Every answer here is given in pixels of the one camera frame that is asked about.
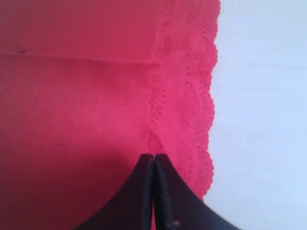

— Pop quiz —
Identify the red table cloth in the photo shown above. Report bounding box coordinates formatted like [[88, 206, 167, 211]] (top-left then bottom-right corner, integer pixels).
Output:
[[0, 0, 220, 230]]

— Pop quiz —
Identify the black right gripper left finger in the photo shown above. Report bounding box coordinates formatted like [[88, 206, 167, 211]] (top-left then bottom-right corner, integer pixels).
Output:
[[75, 154, 154, 230]]

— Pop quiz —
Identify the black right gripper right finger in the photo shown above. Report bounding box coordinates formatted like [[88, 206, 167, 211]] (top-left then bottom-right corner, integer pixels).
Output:
[[153, 154, 238, 230]]

